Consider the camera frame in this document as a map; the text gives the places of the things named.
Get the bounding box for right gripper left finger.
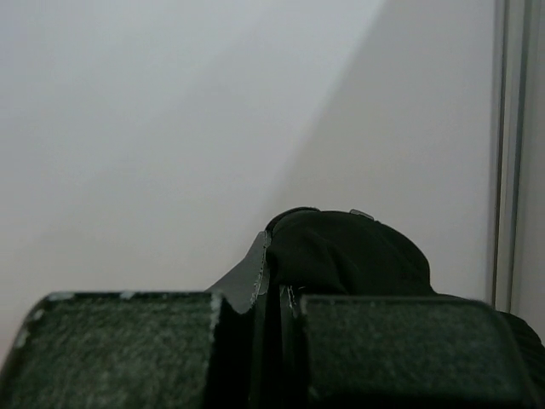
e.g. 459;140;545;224
1;232;270;408

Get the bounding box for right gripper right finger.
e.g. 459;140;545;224
280;286;539;408

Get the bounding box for black shorts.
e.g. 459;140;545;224
264;206;545;354

